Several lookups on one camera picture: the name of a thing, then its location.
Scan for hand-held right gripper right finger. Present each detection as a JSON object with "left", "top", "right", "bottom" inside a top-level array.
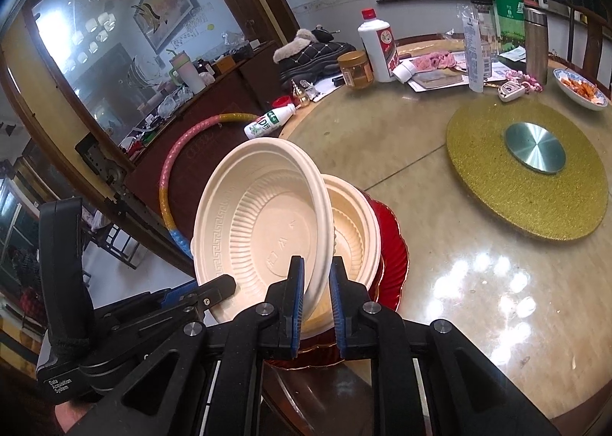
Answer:
[{"left": 329, "top": 256, "right": 562, "bottom": 436}]

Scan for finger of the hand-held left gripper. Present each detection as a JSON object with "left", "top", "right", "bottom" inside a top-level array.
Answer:
[
  {"left": 158, "top": 285, "right": 202, "bottom": 310},
  {"left": 182, "top": 274, "right": 236, "bottom": 310}
]

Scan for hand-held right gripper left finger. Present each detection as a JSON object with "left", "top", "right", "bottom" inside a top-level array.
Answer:
[{"left": 72, "top": 255, "right": 307, "bottom": 436}]

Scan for red plate with red label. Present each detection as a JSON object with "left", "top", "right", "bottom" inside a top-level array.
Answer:
[{"left": 263, "top": 264, "right": 400, "bottom": 372}]

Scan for beige plastic bowl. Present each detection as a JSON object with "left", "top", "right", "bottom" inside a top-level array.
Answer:
[
  {"left": 306, "top": 174, "right": 383, "bottom": 336},
  {"left": 190, "top": 138, "right": 333, "bottom": 324}
]

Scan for white squeeze bottle red cap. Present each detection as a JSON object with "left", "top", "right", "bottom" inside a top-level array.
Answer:
[{"left": 244, "top": 103, "right": 297, "bottom": 140}]

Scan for pink gold blue hula hoop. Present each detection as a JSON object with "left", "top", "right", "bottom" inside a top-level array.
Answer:
[{"left": 159, "top": 113, "right": 261, "bottom": 269}]

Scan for gold lazy susan turntable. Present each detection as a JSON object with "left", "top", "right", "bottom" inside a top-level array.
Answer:
[{"left": 446, "top": 101, "right": 607, "bottom": 242}]

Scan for small gold perfume bottle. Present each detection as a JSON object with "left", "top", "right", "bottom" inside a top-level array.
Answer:
[{"left": 291, "top": 80, "right": 319, "bottom": 108}]

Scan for white tumbler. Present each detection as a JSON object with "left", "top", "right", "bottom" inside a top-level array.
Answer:
[{"left": 167, "top": 49, "right": 194, "bottom": 95}]

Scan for peanut butter jar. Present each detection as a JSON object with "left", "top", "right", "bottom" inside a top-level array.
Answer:
[{"left": 337, "top": 50, "right": 374, "bottom": 90}]

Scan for dark quilted jacket fur trim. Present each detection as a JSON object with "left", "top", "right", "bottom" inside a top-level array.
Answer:
[{"left": 273, "top": 25, "right": 357, "bottom": 87}]

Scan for grey booklet with papers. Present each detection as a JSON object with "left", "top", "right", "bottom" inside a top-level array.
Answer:
[{"left": 406, "top": 67, "right": 472, "bottom": 93}]

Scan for white liquor bottle red cap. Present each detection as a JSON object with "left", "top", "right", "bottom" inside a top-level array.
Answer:
[{"left": 358, "top": 8, "right": 400, "bottom": 83}]

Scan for pink cloth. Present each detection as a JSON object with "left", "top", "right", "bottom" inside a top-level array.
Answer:
[{"left": 412, "top": 51, "right": 464, "bottom": 72}]

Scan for tall white plastic package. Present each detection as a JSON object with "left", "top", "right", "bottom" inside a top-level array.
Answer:
[{"left": 461, "top": 17, "right": 494, "bottom": 93}]

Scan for keys with pink charm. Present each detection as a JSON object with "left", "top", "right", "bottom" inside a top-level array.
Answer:
[{"left": 496, "top": 71, "right": 546, "bottom": 103}]

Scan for folded paper leaflet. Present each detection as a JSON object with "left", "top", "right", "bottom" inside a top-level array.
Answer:
[{"left": 497, "top": 46, "right": 527, "bottom": 66}]

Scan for blue patterned plate with food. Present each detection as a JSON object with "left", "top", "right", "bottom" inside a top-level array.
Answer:
[{"left": 553, "top": 67, "right": 610, "bottom": 111}]

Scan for steel thermos flask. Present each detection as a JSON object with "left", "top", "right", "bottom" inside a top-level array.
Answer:
[{"left": 523, "top": 7, "right": 550, "bottom": 85}]

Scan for green plastic bottle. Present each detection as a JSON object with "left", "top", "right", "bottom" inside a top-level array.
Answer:
[{"left": 492, "top": 0, "right": 527, "bottom": 54}]

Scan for dark wooden chair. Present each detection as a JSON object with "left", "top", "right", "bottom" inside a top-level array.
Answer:
[{"left": 562, "top": 0, "right": 612, "bottom": 97}]

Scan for wooden framed wall mirror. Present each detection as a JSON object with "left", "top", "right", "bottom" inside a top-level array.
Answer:
[{"left": 0, "top": 0, "right": 307, "bottom": 164}]

